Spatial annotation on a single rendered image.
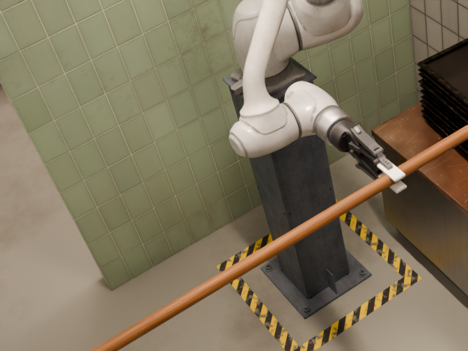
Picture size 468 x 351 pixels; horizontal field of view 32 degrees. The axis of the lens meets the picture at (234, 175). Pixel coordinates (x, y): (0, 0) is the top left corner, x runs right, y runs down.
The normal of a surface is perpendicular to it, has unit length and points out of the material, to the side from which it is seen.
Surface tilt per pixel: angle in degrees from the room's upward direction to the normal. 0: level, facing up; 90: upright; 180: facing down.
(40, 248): 0
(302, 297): 0
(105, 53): 90
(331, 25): 111
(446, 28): 90
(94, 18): 90
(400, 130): 0
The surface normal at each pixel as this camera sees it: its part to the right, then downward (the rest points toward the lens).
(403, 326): -0.22, -0.69
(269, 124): 0.35, 0.14
